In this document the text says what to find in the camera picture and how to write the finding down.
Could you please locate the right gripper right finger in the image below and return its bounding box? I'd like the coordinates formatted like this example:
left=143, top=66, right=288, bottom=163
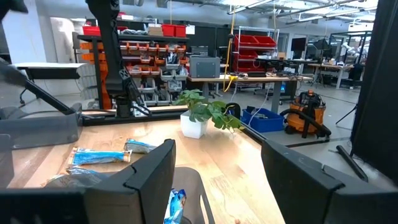
left=261, top=139, right=398, bottom=224

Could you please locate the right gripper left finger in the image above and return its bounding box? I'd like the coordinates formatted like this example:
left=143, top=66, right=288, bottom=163
left=83, top=138, right=177, bottom=224

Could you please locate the grey translucent plastic bin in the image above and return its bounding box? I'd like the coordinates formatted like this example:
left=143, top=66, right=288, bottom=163
left=0, top=103, right=83, bottom=149
left=163, top=166, right=216, bottom=224

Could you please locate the orange shop vacuum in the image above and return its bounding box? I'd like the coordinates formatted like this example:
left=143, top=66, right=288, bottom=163
left=279, top=89, right=332, bottom=139

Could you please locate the green plant in white pot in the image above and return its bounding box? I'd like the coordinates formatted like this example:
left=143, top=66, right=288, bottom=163
left=172, top=89, right=245, bottom=140

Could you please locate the black tripod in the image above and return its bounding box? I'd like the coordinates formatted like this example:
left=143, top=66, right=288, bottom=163
left=335, top=104, right=358, bottom=125

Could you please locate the black partition screen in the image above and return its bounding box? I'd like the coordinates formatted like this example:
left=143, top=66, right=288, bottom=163
left=335, top=0, right=398, bottom=190

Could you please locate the long wooden-top table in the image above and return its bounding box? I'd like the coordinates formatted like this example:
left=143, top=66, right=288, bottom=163
left=186, top=73, right=313, bottom=114

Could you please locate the light wooden table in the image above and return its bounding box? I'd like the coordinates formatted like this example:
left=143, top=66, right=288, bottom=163
left=307, top=62, right=355, bottom=90

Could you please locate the black rack with orange drawers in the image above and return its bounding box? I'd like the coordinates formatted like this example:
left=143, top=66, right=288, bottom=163
left=76, top=34, right=190, bottom=110

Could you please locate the grey metal box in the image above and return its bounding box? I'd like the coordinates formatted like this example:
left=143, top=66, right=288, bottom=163
left=189, top=55, right=221, bottom=78

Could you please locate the black monitor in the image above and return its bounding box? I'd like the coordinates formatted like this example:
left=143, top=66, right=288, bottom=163
left=290, top=37, right=307, bottom=52

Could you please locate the white-top table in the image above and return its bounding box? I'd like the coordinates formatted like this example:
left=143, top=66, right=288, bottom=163
left=14, top=62, right=86, bottom=80

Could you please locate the cardboard box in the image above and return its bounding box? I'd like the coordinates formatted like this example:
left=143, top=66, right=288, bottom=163
left=147, top=24, right=164, bottom=37

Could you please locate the red storage bin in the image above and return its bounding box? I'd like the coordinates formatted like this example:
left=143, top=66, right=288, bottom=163
left=174, top=24, right=187, bottom=38
left=161, top=24, right=175, bottom=38
left=82, top=26, right=102, bottom=37

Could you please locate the black loop on frame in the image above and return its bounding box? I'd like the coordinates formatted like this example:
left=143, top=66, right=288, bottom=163
left=225, top=102, right=243, bottom=121

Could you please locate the black cage frame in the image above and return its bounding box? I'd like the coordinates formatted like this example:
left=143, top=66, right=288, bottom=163
left=329, top=30, right=373, bottom=88

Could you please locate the wire rack with red bins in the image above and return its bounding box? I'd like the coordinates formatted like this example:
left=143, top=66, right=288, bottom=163
left=233, top=26, right=280, bottom=74

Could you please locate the yellow hanging cable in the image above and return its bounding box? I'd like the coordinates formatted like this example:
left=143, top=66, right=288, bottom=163
left=223, top=9, right=238, bottom=93

